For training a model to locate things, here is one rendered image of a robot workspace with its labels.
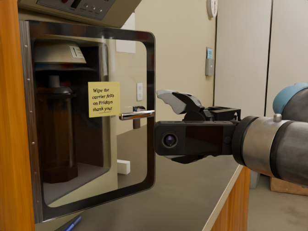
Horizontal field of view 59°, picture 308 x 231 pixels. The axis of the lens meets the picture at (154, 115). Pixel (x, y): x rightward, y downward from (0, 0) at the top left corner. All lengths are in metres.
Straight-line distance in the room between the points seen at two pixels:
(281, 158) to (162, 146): 0.15
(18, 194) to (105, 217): 0.30
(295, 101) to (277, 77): 2.96
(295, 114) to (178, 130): 0.20
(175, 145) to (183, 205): 0.42
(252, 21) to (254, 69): 0.55
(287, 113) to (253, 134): 0.13
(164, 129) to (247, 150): 0.11
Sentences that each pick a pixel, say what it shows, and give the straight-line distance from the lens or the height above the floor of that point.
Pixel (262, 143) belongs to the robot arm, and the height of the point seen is 1.21.
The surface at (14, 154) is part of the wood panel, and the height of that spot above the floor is 1.17.
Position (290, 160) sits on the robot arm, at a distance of 0.34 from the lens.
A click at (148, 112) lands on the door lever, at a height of 1.20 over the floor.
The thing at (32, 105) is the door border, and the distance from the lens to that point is 0.56.
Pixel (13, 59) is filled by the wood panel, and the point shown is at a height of 1.31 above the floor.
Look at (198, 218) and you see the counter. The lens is 0.72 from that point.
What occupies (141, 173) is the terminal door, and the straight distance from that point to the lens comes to 0.71.
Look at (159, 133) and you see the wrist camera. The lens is 0.37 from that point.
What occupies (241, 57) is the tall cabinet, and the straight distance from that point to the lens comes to 3.49.
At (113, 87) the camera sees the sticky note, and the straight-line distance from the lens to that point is 0.62.
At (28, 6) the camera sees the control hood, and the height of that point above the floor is 1.41.
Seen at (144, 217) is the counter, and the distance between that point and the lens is 0.72.
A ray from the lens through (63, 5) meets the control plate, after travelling 0.61.
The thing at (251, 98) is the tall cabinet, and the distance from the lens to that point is 3.48.
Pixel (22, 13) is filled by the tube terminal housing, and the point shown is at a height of 1.40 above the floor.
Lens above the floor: 1.30
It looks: 9 degrees down
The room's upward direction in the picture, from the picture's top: straight up
